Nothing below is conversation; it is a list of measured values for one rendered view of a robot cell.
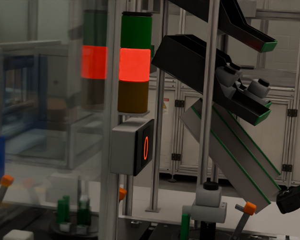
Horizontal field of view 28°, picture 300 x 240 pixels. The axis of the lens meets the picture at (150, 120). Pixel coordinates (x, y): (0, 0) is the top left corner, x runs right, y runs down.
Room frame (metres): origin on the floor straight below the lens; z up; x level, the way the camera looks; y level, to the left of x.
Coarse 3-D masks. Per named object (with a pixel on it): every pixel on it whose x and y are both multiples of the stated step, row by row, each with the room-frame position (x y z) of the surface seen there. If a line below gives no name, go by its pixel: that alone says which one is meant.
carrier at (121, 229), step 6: (120, 222) 1.23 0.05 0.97; (126, 222) 1.23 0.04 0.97; (144, 222) 1.24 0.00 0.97; (150, 222) 1.24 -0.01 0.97; (120, 228) 1.20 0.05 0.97; (126, 228) 1.20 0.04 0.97; (132, 228) 1.20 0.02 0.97; (138, 228) 1.20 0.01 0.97; (144, 228) 1.20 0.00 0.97; (120, 234) 1.16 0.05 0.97; (126, 234) 1.16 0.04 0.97; (132, 234) 1.16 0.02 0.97; (138, 234) 1.17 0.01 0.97; (144, 234) 1.18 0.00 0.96
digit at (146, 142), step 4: (148, 128) 0.95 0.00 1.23; (144, 132) 0.92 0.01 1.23; (148, 132) 0.95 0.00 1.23; (144, 136) 0.92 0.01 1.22; (148, 136) 0.95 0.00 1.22; (144, 140) 0.92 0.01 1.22; (148, 140) 0.95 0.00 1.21; (144, 144) 0.93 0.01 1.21; (148, 144) 0.96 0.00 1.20; (144, 148) 0.93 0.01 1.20; (148, 148) 0.96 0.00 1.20; (144, 152) 0.93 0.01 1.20; (148, 152) 0.96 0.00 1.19; (144, 156) 0.93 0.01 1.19; (148, 156) 0.96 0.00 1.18; (144, 160) 0.93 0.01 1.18; (144, 164) 0.93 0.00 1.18
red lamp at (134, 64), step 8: (128, 48) 0.94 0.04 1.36; (120, 56) 0.93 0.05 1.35; (128, 56) 0.92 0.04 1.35; (136, 56) 0.92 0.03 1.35; (144, 56) 0.92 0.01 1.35; (120, 64) 0.93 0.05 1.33; (128, 64) 0.92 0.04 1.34; (136, 64) 0.92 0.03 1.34; (144, 64) 0.93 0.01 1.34; (120, 72) 0.93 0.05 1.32; (128, 72) 0.92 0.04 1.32; (136, 72) 0.92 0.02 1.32; (144, 72) 0.93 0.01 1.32; (128, 80) 0.92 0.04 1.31; (136, 80) 0.92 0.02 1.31; (144, 80) 0.93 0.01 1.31
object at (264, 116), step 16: (160, 48) 1.37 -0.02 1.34; (176, 48) 1.36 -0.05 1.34; (192, 48) 1.48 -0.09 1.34; (160, 64) 1.37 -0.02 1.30; (176, 64) 1.36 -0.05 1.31; (192, 64) 1.35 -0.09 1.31; (224, 64) 1.45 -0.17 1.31; (192, 80) 1.34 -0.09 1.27; (224, 96) 1.32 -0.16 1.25; (240, 96) 1.43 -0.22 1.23; (240, 112) 1.30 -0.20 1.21; (256, 112) 1.40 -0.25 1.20
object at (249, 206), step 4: (236, 204) 1.10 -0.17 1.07; (248, 204) 1.08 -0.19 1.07; (252, 204) 1.09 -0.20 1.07; (236, 208) 1.09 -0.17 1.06; (240, 208) 1.09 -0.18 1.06; (244, 208) 1.08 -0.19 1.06; (248, 208) 1.08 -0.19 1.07; (252, 208) 1.08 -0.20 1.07; (244, 212) 1.09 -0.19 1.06; (248, 212) 1.08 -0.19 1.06; (252, 212) 1.08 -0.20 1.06; (244, 216) 1.09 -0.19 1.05; (248, 216) 1.08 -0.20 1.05; (240, 220) 1.09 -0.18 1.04; (244, 220) 1.09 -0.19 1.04; (240, 224) 1.09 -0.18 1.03; (244, 224) 1.09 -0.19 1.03; (236, 228) 1.09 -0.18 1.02; (240, 228) 1.09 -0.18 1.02; (236, 232) 1.09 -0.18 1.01; (240, 232) 1.09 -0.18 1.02; (232, 236) 1.09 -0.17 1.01; (236, 236) 1.09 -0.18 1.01
